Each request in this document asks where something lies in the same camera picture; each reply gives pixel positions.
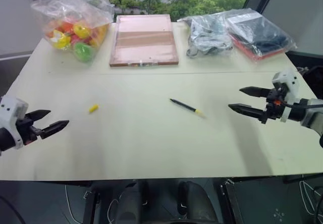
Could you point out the dark rounded shape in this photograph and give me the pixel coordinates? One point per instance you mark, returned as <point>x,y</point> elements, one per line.
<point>130,203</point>
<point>195,202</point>

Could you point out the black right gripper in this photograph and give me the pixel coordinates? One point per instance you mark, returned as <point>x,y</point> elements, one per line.
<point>273,108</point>

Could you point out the pink flat wooden box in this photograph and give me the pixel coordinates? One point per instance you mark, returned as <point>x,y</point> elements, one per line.
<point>145,41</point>

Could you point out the clear bag with dark cloth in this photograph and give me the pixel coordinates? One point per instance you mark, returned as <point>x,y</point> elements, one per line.
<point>260,36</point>

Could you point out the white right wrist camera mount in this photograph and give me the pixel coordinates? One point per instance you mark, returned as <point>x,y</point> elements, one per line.
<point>290,82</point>

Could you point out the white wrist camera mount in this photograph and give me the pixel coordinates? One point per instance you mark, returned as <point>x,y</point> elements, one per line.
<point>11,110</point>
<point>290,82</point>

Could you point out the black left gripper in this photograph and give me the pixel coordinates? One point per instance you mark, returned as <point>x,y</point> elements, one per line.
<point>25,130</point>

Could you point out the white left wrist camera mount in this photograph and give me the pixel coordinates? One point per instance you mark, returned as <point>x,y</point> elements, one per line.
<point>11,110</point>

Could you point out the yellow pen cap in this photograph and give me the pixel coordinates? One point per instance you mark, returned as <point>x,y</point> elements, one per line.
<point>93,108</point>

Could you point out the black pen with yellow end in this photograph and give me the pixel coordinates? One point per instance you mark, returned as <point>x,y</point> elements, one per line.
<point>185,105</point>

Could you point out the clear bag of colourful toys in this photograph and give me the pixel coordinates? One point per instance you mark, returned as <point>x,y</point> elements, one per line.
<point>73,24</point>

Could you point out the black panel with white marks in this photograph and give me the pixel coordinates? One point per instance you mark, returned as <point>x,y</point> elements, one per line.
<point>252,201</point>

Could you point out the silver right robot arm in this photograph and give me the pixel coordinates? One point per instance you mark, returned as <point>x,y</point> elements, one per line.
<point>313,114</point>

